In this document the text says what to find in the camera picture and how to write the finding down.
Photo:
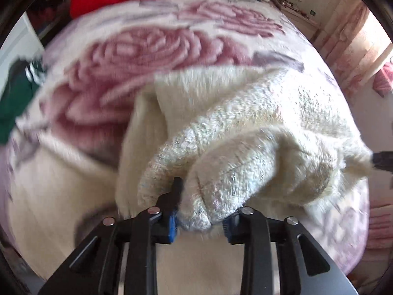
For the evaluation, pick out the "dark green garment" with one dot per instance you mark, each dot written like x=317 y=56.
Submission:
x=15 y=98

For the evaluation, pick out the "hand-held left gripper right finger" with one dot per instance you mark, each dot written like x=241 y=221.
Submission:
x=227 y=229

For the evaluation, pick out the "cream fuzzy sweater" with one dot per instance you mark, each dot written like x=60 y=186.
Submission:
x=245 y=147

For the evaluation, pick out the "rose print blanket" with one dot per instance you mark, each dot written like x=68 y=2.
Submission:
x=129 y=67

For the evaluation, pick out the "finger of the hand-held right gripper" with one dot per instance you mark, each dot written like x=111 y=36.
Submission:
x=382 y=161

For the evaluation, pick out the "pink cloth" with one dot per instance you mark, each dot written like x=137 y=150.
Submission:
x=384 y=80

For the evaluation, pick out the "pink floral curtain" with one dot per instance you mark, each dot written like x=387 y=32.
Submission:
x=353 y=46

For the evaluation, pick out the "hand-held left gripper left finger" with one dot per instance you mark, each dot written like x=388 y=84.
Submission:
x=172 y=228

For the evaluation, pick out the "white wardrobe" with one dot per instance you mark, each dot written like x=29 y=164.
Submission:
x=15 y=37

